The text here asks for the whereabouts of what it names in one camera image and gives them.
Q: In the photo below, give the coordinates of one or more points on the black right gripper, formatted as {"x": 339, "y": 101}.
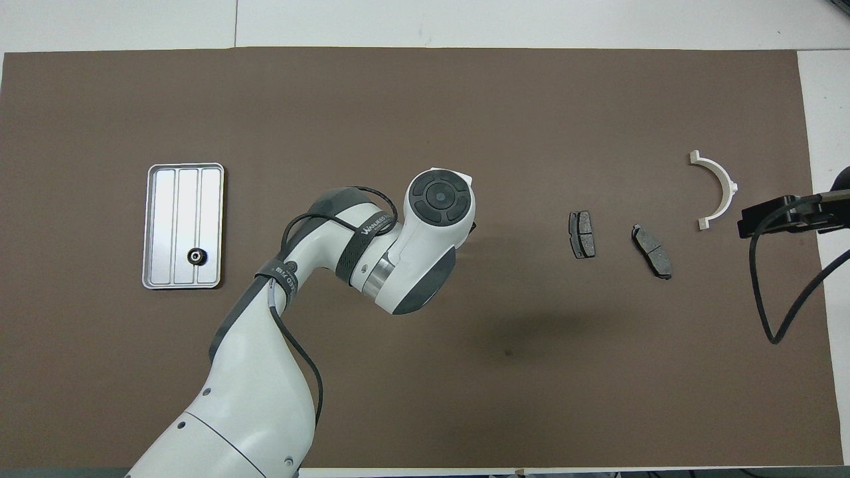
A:
{"x": 843, "y": 179}

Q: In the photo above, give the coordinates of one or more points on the large black bearing gear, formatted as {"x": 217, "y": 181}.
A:
{"x": 196, "y": 256}

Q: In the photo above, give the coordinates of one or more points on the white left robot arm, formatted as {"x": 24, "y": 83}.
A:
{"x": 252, "y": 398}

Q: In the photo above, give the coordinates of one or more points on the silver metal tray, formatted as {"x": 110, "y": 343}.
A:
{"x": 172, "y": 219}

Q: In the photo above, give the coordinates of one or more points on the long dark grey brake pad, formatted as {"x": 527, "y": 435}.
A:
{"x": 652, "y": 251}

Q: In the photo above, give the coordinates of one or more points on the short dark grey brake pad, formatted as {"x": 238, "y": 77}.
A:
{"x": 582, "y": 234}

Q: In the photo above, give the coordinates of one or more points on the brown table mat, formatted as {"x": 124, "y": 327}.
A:
{"x": 425, "y": 119}

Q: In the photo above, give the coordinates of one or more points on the white curved plastic bracket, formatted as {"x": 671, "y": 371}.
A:
{"x": 724, "y": 182}

